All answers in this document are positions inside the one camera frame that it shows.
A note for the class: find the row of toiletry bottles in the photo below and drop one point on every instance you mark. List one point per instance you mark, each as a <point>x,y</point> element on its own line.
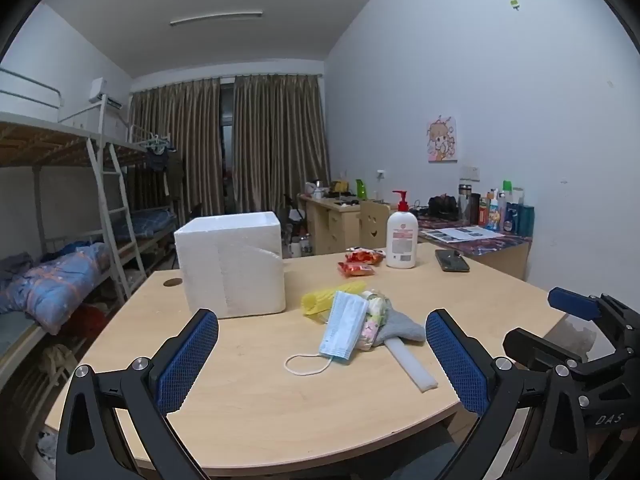
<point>510,215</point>

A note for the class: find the light wooden drawer desk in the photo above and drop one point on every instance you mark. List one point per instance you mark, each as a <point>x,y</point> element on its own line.
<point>325,225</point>

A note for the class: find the white lotion pump bottle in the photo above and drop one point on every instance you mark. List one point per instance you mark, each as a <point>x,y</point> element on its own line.
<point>401,240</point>

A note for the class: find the black smartphone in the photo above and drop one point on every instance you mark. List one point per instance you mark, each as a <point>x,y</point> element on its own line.
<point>451,260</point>

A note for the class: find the white wall switch panel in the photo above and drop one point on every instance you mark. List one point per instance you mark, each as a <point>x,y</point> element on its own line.
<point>470,173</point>

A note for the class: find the green wall hook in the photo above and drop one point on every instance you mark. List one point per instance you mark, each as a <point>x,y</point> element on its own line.
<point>514,4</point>

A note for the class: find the black folding stand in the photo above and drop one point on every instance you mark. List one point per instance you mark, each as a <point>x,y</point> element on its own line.
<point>294,217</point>

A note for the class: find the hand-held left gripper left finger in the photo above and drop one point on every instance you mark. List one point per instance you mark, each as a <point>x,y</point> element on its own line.
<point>187,360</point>

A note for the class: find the clear bag of soft sweets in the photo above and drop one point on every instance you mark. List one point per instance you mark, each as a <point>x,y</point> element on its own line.
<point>374,317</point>

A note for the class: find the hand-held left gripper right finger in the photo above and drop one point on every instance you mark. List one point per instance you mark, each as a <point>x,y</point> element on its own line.
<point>457,360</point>

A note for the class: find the white bed ladder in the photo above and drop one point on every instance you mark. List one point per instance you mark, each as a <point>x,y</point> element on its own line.
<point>114,172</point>

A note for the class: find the white metal bunk bed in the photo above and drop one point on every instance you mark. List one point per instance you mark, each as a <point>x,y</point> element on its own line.
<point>140,135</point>
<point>50,135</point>

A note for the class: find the cartoon wall poster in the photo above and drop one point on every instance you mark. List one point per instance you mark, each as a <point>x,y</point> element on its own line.
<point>442,140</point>

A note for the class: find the blue patterned quilt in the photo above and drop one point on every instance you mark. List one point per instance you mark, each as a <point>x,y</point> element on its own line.
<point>60,280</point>

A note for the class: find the white air conditioner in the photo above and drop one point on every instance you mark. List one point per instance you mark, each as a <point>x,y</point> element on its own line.
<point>97,88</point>

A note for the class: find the wooden smiley face chair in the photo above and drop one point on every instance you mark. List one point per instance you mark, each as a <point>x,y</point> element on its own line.
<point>372,225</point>

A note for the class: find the ceiling tube lamp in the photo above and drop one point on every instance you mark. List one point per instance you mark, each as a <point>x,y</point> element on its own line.
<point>215,17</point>

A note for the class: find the grey sock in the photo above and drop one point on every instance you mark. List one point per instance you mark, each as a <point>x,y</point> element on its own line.
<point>402,327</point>

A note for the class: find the white foam box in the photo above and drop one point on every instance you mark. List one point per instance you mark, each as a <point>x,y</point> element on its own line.
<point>225,265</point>

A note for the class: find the blue face mask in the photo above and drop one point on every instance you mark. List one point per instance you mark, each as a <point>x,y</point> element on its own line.
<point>342,325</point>

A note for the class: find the brown curtain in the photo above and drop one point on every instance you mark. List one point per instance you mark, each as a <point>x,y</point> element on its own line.
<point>280,145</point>
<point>175,150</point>

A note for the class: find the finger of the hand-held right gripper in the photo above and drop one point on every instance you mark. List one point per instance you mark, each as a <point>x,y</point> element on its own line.
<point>572,302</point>
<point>540,352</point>

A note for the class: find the beige cloth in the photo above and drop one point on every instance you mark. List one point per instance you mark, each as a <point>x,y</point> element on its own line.
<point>57,360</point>

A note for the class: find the blue plaid bedding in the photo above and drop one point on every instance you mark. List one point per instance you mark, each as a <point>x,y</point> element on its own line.
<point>145,222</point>

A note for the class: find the yellow foam net sleeve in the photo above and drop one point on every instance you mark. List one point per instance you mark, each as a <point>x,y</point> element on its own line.
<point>317,302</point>

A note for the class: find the yellow bag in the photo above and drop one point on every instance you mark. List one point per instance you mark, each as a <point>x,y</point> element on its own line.
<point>340,186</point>

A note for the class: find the desk with patterned cover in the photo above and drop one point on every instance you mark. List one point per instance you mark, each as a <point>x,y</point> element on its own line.
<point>480,249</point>

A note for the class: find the white foam strip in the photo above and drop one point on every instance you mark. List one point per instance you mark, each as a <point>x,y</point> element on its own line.
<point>412,365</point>

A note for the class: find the blue jacket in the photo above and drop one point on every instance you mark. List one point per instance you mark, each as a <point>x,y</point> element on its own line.
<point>75,249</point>

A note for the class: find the red cloth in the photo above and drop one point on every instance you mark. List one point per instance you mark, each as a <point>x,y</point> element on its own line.
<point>85,322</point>

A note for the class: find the hanging dark clothes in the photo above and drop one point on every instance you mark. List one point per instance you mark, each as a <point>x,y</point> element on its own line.
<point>159,160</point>

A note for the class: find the printed paper sheet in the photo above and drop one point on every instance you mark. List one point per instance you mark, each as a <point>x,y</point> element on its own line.
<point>460,233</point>

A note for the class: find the green plastic bottle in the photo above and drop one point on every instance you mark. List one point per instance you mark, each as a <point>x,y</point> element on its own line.
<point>361,190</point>

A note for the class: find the steel thermos flask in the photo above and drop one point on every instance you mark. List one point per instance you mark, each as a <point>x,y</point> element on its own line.
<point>464,202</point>

